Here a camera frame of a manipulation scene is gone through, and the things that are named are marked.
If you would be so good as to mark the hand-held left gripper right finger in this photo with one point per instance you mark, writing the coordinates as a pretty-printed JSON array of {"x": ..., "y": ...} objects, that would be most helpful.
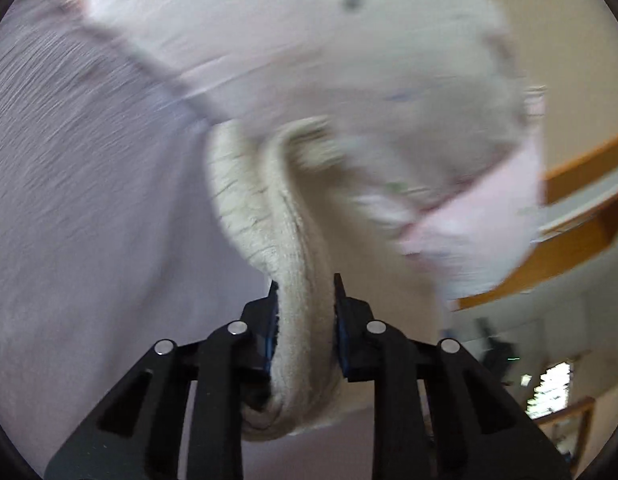
[{"x": 342, "y": 345}]

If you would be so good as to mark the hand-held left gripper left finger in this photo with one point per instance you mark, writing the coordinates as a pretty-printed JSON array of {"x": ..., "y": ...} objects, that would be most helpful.
[{"x": 270, "y": 332}]

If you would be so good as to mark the cream small shirt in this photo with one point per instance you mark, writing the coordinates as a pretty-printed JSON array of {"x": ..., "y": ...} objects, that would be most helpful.
[{"x": 339, "y": 60}]

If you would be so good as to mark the dark object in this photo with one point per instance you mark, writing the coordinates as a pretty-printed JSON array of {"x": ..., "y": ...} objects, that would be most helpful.
[{"x": 496, "y": 352}]

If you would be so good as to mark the bright window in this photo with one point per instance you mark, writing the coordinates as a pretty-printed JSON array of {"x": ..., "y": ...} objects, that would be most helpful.
[{"x": 551, "y": 387}]

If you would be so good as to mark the lavender bed sheet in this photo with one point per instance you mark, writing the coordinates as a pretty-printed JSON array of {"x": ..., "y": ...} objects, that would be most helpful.
[{"x": 89, "y": 210}]

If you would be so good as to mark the pink cloth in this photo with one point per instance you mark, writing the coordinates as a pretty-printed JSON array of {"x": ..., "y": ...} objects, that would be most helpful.
[{"x": 564, "y": 255}]

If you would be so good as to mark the wooden framed furniture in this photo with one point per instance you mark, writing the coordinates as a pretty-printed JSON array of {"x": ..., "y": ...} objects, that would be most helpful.
[{"x": 584, "y": 410}]

